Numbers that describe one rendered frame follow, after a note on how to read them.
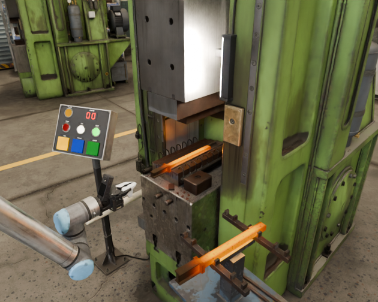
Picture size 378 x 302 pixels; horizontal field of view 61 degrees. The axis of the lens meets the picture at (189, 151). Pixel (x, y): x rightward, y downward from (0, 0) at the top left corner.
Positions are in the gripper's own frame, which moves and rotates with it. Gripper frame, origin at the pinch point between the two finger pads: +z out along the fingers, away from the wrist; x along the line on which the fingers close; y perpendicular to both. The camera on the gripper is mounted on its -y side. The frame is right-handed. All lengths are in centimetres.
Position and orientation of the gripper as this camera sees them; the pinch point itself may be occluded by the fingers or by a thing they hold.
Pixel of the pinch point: (133, 183)
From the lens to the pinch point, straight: 150.4
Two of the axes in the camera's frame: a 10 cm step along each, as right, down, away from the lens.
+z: 7.0, -3.3, 6.4
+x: 7.2, 3.1, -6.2
